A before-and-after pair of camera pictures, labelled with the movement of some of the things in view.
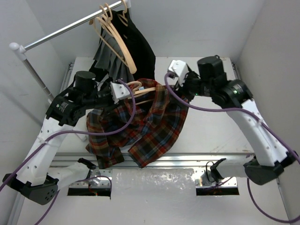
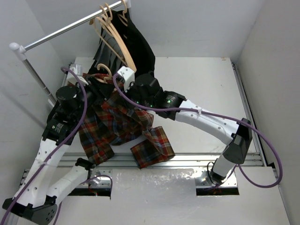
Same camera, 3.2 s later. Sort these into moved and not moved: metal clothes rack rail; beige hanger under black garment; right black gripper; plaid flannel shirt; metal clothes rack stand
Moved: plaid flannel shirt; right black gripper
Not moved: metal clothes rack rail; beige hanger under black garment; metal clothes rack stand
